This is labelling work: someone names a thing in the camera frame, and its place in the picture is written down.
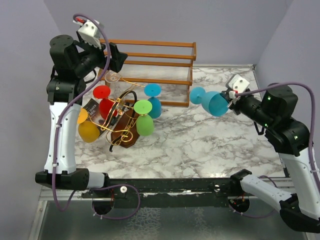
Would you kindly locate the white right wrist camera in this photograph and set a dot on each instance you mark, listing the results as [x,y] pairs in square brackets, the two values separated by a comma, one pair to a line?
[236,85]

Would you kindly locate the dark book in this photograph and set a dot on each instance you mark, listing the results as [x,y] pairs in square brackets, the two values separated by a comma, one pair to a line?
[92,107]

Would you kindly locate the orange plastic wine glass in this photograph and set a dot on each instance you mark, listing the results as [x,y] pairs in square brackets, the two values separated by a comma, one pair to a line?
[87,130]

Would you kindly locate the gold wire glass holder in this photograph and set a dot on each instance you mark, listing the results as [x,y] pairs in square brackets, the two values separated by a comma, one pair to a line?
[121,130]

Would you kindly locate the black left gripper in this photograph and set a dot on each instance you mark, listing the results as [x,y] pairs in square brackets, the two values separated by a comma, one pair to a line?
[117,57]

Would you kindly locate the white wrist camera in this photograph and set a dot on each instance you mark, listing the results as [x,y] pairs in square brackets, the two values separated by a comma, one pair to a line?
[89,33]
[236,85]

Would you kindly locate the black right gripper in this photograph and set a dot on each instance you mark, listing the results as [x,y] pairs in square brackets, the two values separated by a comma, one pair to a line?
[234,104]

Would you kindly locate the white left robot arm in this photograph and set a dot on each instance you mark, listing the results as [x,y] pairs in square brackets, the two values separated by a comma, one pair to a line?
[72,61]

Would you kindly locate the green plastic wine glass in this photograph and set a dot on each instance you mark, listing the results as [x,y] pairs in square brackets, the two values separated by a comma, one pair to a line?
[144,123]

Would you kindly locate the red plastic wine glass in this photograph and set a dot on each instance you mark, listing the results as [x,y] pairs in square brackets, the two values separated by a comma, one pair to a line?
[102,92]

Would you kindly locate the black mounting rail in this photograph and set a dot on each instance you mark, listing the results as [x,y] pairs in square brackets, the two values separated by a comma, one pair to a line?
[168,192]

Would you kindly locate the teal plastic wine glass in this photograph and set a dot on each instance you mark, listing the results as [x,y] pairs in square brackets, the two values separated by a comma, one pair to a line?
[211,101]

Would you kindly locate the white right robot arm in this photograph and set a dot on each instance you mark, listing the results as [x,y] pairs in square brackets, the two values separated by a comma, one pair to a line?
[293,141]

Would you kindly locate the blue plastic wine glass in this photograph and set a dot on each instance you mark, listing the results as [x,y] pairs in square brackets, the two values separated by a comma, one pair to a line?
[152,90]

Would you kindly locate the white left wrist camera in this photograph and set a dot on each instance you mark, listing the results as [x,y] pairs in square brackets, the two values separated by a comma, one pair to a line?
[89,33]

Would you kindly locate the clear wine glass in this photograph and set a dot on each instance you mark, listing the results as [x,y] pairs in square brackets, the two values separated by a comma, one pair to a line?
[111,78]

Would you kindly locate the wooden wine glass rack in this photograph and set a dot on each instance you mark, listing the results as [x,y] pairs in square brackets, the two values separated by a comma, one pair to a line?
[174,68]

